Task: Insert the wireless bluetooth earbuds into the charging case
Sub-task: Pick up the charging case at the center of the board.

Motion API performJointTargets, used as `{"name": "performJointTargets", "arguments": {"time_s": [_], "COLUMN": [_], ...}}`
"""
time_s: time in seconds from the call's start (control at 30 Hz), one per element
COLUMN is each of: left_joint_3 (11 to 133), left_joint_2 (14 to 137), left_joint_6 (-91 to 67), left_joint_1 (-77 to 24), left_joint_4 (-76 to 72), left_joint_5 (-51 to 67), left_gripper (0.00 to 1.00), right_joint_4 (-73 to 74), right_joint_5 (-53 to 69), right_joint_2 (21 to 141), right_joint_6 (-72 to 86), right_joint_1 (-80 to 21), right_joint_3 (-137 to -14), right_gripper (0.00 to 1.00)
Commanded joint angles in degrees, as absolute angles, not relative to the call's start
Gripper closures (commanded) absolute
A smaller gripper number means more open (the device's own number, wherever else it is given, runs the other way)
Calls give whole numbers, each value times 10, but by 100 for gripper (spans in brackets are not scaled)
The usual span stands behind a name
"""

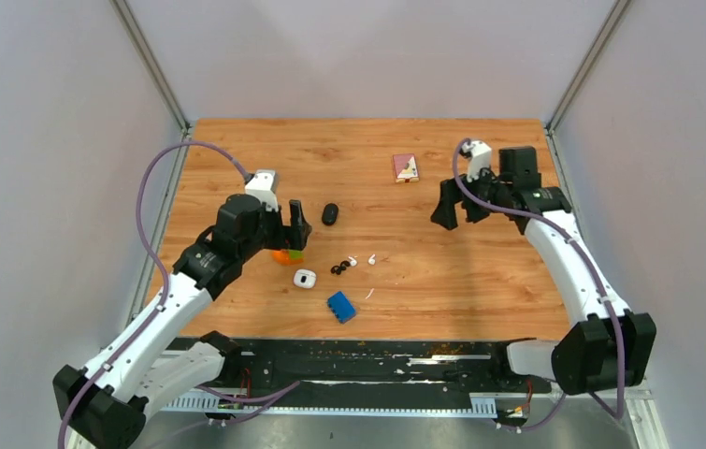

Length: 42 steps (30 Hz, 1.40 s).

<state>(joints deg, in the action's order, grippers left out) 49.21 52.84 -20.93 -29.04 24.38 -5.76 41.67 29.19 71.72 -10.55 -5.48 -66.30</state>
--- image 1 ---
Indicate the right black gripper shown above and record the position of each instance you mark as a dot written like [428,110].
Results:
[450,194]

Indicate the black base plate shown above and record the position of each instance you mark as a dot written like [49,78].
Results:
[362,375]

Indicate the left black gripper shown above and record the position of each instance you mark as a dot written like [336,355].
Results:
[295,237]

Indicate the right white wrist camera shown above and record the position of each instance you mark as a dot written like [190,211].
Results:
[479,157]

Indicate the black earbuds pair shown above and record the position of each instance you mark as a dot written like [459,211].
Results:
[342,266]

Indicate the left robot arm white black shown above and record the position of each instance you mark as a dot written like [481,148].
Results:
[109,401]

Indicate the blue toy brick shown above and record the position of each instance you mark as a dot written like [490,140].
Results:
[341,307]

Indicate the orange green toy block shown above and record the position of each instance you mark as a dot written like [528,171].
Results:
[288,257]

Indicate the red white card box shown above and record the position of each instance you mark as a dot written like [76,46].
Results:
[405,168]

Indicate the white earbud charging case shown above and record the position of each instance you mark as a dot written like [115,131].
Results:
[305,278]

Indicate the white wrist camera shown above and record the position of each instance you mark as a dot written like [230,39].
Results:
[479,157]
[263,186]

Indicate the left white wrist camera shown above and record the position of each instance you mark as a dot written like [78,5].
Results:
[263,186]

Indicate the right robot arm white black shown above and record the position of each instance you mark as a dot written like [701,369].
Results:
[608,345]

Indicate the black earbud case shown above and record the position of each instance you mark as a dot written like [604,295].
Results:
[330,214]

